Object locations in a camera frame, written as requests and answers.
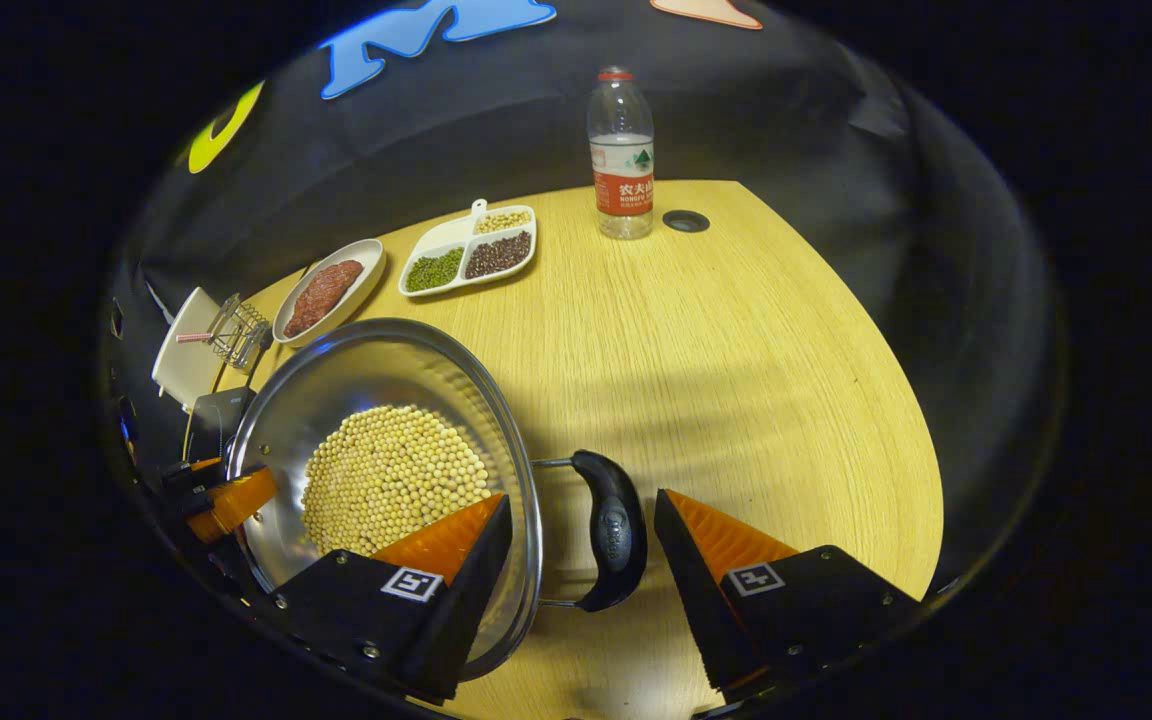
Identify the white round plate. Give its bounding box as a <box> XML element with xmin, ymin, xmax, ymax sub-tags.
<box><xmin>272</xmin><ymin>238</ymin><xmax>386</xmax><ymax>348</ymax></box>

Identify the heap of green beans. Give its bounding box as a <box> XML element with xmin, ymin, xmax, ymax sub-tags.
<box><xmin>406</xmin><ymin>248</ymin><xmax>464</xmax><ymax>293</ymax></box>

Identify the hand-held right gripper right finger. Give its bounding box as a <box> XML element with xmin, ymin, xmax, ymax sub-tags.
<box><xmin>653</xmin><ymin>488</ymin><xmax>922</xmax><ymax>706</ymax></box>

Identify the heap of dark brown beans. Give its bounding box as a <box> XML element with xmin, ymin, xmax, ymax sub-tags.
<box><xmin>464</xmin><ymin>230</ymin><xmax>534</xmax><ymax>280</ymax></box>

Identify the black induction cooktop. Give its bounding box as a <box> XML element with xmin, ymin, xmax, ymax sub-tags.
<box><xmin>183</xmin><ymin>387</ymin><xmax>257</xmax><ymax>466</ymax></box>

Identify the brown meat slice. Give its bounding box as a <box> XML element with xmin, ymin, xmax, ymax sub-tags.
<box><xmin>311</xmin><ymin>260</ymin><xmax>365</xmax><ymax>311</ymax></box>
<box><xmin>283</xmin><ymin>280</ymin><xmax>337</xmax><ymax>338</ymax></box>

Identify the white toaster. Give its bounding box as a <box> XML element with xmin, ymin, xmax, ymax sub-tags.
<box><xmin>152</xmin><ymin>287</ymin><xmax>227</xmax><ymax>413</ymax></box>

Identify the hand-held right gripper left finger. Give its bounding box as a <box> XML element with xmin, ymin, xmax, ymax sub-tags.
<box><xmin>266</xmin><ymin>492</ymin><xmax>515</xmax><ymax>706</ymax></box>

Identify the metal wire basket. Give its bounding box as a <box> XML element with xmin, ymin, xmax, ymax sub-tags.
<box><xmin>176</xmin><ymin>293</ymin><xmax>272</xmax><ymax>371</ymax></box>

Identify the steel pot with black handle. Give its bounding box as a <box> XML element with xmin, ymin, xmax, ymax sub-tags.
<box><xmin>226</xmin><ymin>318</ymin><xmax>649</xmax><ymax>683</ymax></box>

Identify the clear water bottle red label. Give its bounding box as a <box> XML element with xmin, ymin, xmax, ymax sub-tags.
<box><xmin>587</xmin><ymin>66</ymin><xmax>655</xmax><ymax>241</ymax></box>

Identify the pile of soybeans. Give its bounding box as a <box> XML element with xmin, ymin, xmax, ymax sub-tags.
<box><xmin>299</xmin><ymin>403</ymin><xmax>492</xmax><ymax>558</ymax></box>

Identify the white divided dish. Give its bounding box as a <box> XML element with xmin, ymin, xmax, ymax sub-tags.
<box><xmin>398</xmin><ymin>198</ymin><xmax>538</xmax><ymax>298</ymax></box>

